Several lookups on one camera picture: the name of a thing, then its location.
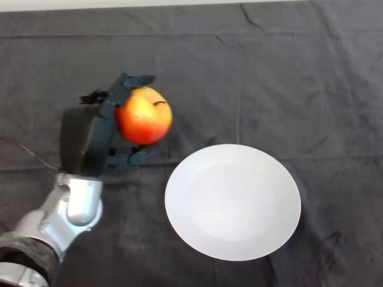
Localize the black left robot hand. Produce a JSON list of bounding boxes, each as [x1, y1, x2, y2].
[[60, 74, 160, 178]]

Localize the red yellow apple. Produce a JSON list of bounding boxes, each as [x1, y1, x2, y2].
[[114, 86, 174, 146]]

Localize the white round plate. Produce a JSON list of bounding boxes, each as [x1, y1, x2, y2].
[[164, 143, 302, 261]]

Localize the black cloth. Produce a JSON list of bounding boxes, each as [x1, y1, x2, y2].
[[0, 1, 383, 287]]

